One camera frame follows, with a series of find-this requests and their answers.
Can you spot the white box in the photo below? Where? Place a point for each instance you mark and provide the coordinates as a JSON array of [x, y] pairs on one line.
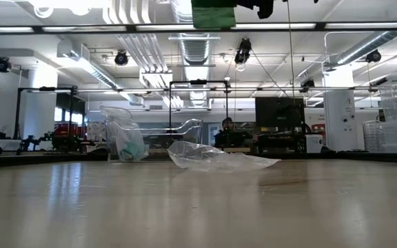
[[314, 143]]

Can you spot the red wall sign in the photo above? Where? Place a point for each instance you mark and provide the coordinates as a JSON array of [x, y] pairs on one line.
[[319, 128]]

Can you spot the clear plastic container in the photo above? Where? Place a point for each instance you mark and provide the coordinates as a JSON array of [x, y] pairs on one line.
[[171, 130]]

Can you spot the white air duct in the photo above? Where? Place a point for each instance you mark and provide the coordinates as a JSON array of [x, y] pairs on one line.
[[88, 67]]

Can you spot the black workstation robot arm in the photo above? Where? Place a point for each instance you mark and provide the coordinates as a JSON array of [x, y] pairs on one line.
[[34, 142]]

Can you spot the white storage bin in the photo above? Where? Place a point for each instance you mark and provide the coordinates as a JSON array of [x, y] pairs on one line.
[[7, 144]]

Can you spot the clear plastic bin stack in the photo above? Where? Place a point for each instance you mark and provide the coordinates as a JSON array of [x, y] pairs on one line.
[[391, 137]]

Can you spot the black metal rig frame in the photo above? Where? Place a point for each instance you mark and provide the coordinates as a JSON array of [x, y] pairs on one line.
[[81, 27]]

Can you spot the white ceiling pipe rack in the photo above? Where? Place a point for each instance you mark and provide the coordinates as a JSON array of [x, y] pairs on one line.
[[143, 51]]

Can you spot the wooden workstation table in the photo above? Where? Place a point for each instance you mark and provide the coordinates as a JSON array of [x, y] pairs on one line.
[[236, 150]]

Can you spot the black workstation frame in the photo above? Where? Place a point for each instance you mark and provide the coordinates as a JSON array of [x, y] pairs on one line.
[[16, 113], [170, 103]]

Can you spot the white LED light bar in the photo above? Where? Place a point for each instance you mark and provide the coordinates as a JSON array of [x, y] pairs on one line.
[[367, 25], [5, 29], [160, 27], [274, 25], [81, 28]]

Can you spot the red tool chest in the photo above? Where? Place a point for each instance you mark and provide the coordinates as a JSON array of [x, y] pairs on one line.
[[69, 132]]

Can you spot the silver ceiling duct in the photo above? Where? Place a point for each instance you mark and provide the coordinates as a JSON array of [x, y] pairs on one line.
[[367, 48]]

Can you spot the green bandage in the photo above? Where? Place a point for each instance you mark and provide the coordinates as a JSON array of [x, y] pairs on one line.
[[214, 17]]

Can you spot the person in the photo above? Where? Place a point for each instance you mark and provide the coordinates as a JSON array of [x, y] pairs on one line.
[[227, 136]]

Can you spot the black monitor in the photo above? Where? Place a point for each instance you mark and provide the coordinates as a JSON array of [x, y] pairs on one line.
[[279, 112]]

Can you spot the black equipment rack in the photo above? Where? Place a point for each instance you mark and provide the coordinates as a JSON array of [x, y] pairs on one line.
[[281, 143]]

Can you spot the black ceiling spotlight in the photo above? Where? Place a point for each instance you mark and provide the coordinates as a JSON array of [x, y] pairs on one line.
[[307, 84], [373, 56], [2, 64], [121, 58], [244, 50]]

